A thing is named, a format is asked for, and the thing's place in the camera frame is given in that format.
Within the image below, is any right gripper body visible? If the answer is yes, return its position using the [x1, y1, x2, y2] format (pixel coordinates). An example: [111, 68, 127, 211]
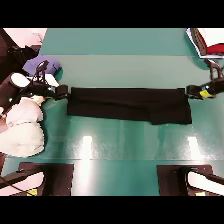
[185, 84, 205, 100]

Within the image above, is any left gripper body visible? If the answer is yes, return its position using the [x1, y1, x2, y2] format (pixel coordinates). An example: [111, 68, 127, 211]
[54, 84, 70, 101]

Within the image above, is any black garment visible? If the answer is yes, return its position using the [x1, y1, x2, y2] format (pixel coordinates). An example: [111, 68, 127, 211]
[66, 86, 193, 126]

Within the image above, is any purple garment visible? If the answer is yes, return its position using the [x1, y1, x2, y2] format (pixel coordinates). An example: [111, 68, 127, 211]
[21, 54, 63, 78]

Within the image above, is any pale pink garment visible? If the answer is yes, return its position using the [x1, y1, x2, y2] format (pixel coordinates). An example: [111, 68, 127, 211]
[3, 96, 45, 127]

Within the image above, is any red garment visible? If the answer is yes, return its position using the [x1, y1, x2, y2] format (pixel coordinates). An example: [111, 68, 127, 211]
[205, 42, 224, 56]

